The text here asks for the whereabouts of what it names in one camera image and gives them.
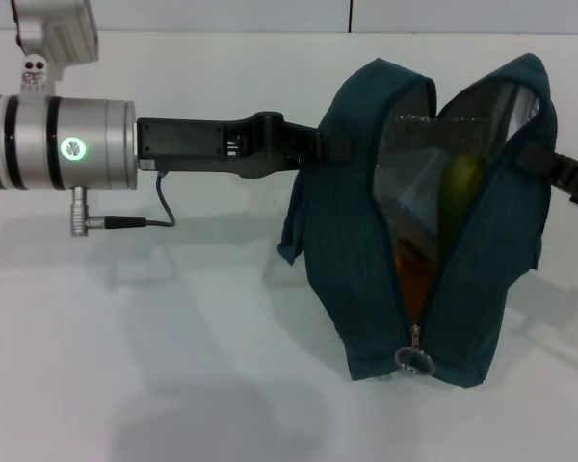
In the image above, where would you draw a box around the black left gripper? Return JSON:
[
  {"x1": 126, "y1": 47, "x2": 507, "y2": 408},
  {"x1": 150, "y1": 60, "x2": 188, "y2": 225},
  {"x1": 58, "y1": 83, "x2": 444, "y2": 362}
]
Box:
[{"x1": 134, "y1": 110, "x2": 354, "y2": 181}]

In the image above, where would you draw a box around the green cucumber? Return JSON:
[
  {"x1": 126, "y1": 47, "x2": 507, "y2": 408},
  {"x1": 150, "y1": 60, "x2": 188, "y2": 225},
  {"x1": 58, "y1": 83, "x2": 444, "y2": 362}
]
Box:
[{"x1": 436, "y1": 152, "x2": 488, "y2": 254}]

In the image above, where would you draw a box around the clear plastic container blue rim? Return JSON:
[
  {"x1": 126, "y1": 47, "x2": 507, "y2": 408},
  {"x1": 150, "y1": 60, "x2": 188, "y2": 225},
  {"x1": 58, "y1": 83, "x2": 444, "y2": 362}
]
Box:
[{"x1": 374, "y1": 147, "x2": 452, "y2": 242}]

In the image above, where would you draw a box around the dark teal insulated lunch bag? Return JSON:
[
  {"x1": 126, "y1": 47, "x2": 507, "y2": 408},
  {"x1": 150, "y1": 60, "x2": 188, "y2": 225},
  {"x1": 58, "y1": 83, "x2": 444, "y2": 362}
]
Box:
[{"x1": 276, "y1": 51, "x2": 559, "y2": 389}]

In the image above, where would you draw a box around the orange yellow pear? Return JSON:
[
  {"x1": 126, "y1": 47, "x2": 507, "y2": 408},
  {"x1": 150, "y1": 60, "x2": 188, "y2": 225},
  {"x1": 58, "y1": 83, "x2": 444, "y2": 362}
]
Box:
[{"x1": 393, "y1": 234, "x2": 438, "y2": 317}]

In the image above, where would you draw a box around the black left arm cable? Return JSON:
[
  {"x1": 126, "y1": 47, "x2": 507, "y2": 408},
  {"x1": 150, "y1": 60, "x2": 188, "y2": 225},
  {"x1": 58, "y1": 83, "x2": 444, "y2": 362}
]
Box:
[{"x1": 68, "y1": 170, "x2": 176, "y2": 239}]

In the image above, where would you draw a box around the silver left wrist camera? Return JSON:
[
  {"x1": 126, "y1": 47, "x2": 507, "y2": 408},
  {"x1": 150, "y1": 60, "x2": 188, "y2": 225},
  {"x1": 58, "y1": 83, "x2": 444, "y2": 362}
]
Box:
[{"x1": 12, "y1": 0, "x2": 101, "y2": 105}]

